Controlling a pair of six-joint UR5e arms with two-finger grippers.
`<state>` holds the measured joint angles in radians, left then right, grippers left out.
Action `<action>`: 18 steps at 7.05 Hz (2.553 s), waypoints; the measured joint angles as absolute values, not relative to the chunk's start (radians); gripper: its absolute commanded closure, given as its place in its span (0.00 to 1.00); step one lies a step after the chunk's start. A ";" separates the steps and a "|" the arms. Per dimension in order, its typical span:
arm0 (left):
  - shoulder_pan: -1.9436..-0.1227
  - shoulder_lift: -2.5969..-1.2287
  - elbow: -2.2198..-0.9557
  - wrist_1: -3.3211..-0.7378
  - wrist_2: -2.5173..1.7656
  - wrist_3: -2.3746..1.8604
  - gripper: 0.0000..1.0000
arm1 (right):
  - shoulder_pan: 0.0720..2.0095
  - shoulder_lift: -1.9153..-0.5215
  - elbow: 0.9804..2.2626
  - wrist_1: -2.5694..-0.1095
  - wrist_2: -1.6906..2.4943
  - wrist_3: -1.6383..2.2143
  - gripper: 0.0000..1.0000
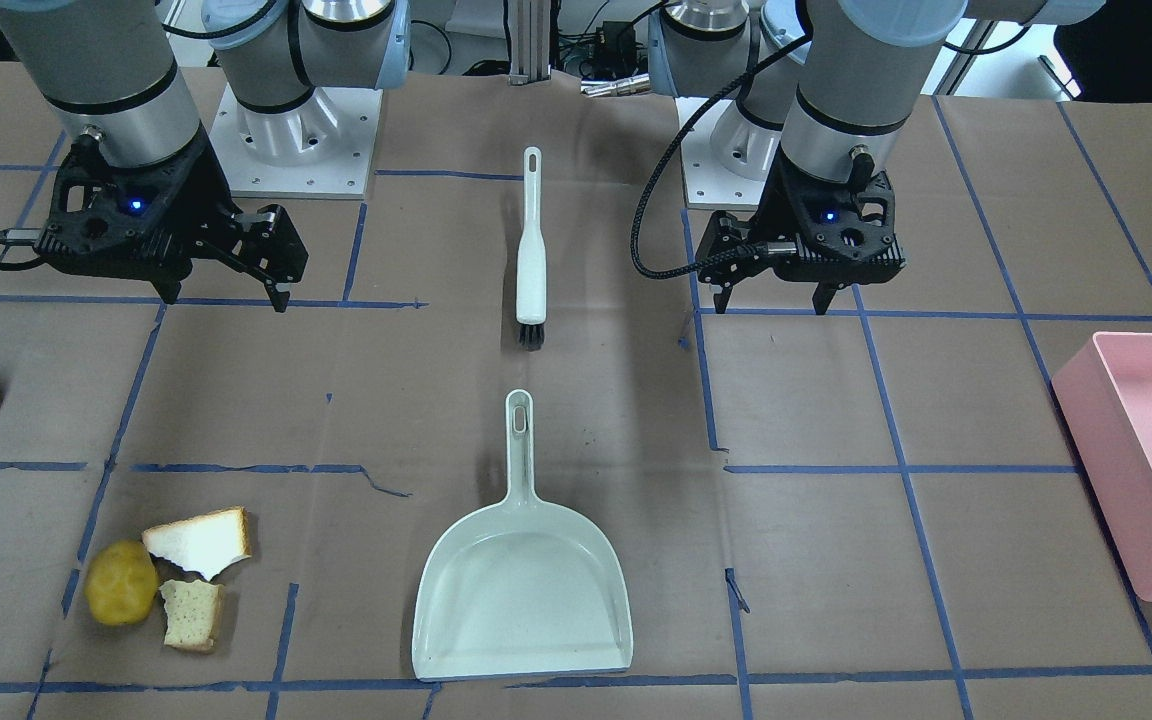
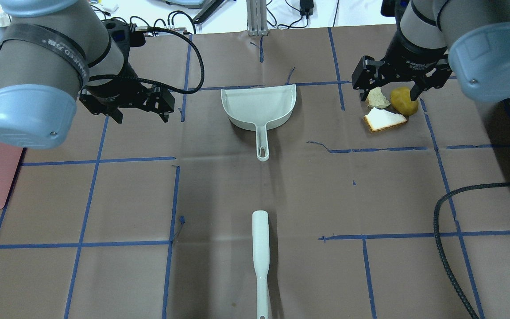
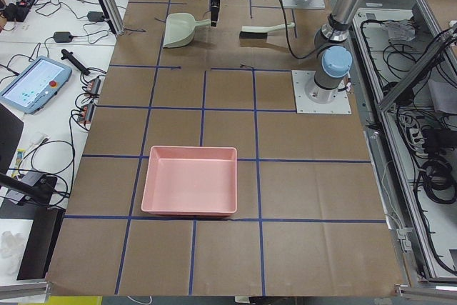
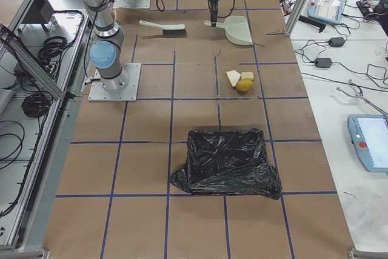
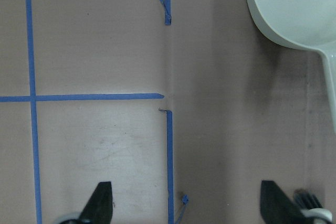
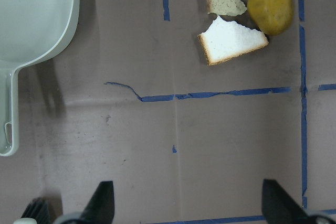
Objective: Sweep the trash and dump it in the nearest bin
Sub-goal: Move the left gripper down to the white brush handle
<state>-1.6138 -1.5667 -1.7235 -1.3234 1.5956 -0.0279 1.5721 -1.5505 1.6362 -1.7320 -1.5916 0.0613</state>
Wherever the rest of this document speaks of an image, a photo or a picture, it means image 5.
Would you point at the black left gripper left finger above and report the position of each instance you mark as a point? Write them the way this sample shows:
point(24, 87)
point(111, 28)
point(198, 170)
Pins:
point(99, 208)

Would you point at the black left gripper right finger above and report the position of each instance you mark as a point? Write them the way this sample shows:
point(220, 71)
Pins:
point(276, 207)

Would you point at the pale green dustpan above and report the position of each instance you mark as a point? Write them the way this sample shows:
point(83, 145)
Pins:
point(301, 24)

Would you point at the pale green hand brush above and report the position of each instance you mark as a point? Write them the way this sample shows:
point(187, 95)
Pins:
point(311, 207)

